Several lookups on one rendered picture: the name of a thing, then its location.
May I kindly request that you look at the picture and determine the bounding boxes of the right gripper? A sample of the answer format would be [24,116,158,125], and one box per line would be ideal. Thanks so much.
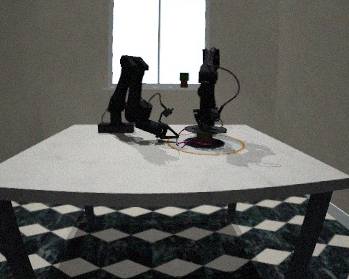
[145,108,179,139]

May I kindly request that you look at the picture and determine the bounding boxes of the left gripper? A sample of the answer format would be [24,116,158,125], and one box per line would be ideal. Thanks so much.
[193,98,220,130]

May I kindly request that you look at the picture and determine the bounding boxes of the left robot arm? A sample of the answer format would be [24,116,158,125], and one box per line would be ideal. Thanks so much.
[197,49,220,122]

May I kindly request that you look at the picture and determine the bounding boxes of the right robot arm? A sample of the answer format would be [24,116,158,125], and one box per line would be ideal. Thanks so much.
[98,55,153,131]

